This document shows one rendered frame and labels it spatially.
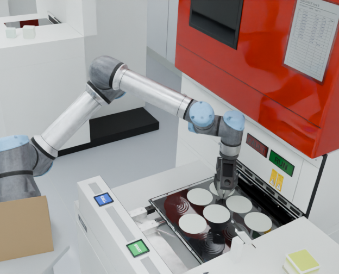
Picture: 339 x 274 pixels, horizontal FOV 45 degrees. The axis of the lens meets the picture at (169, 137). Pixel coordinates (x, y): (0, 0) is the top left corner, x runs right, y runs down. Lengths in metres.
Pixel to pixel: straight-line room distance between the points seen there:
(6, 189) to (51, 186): 1.72
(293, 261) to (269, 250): 0.12
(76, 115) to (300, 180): 0.83
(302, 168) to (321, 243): 0.25
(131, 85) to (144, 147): 2.14
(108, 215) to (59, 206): 1.53
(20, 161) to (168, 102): 0.52
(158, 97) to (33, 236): 0.63
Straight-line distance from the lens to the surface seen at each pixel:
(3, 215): 1.42
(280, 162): 1.53
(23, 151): 1.46
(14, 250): 1.53
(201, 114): 1.29
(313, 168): 1.44
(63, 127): 1.55
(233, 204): 1.62
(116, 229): 1.40
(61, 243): 1.57
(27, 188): 1.44
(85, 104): 1.54
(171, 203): 1.58
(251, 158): 1.65
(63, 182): 3.16
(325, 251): 1.45
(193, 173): 1.87
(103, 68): 1.41
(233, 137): 1.44
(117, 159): 3.35
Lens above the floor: 1.95
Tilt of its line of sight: 32 degrees down
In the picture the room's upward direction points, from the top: 3 degrees clockwise
